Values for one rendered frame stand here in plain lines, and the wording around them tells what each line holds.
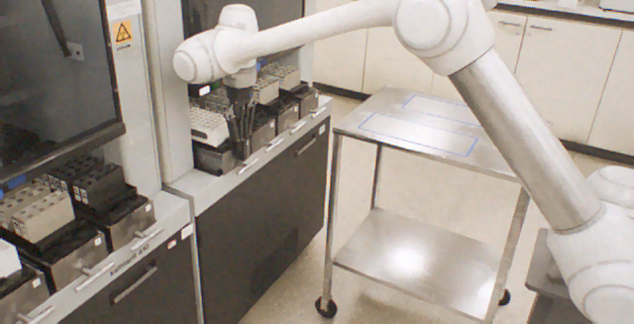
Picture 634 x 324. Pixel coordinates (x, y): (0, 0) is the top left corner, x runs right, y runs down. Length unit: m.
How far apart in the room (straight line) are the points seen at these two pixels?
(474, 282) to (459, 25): 1.20
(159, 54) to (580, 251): 1.01
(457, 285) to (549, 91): 1.92
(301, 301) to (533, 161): 1.35
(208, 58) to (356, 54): 2.70
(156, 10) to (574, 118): 2.83
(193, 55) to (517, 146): 0.70
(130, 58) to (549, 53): 2.71
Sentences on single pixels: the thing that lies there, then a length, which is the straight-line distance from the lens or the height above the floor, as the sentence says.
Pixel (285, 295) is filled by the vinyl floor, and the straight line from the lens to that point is 2.17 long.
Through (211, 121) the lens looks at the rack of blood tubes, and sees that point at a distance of 1.55.
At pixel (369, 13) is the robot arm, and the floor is 1.25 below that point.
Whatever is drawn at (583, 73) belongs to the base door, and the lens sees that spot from 3.50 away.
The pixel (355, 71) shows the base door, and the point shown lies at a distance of 3.86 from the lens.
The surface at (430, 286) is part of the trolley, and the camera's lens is 1.87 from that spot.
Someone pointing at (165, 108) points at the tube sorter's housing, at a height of 0.97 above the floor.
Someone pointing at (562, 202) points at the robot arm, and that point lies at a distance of 1.05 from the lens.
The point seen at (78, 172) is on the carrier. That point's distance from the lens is 1.32.
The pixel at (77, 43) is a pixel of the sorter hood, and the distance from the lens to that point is 1.15.
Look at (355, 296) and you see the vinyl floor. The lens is 2.19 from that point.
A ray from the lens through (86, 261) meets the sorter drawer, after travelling 1.22.
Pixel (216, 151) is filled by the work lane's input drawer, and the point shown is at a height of 0.81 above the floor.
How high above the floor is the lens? 1.52
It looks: 28 degrees down
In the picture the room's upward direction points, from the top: 2 degrees clockwise
